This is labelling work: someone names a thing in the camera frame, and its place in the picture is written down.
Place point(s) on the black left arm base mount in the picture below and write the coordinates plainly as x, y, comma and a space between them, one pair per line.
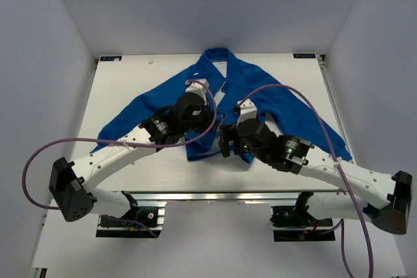
137, 222

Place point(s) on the blue label sticker right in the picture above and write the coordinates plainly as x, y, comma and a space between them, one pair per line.
304, 55

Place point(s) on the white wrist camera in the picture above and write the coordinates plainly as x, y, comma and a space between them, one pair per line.
198, 87
245, 110

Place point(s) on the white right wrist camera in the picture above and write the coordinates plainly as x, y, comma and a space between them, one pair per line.
245, 110

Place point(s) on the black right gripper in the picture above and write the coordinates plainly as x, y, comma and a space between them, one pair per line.
228, 133

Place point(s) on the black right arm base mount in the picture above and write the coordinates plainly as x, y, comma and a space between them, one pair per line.
293, 223

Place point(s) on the blue label sticker left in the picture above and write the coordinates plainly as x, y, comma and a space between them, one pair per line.
110, 58

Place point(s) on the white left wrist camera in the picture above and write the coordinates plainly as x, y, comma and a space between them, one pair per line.
198, 87

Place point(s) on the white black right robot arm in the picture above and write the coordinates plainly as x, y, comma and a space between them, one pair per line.
382, 199

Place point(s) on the blue label sticker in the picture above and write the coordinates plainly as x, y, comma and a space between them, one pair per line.
110, 58
304, 55

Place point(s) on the aluminium table rail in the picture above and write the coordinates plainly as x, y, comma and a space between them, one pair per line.
335, 107
268, 196

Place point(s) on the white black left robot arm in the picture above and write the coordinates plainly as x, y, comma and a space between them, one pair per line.
74, 185

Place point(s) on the blue zip jacket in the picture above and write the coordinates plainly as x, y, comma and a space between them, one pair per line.
233, 79

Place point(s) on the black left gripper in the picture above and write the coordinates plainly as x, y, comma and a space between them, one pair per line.
209, 116

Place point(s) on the aluminium right table rail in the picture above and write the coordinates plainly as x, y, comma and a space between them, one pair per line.
335, 107

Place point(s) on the aluminium front table rail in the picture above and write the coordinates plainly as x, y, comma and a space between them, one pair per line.
268, 196

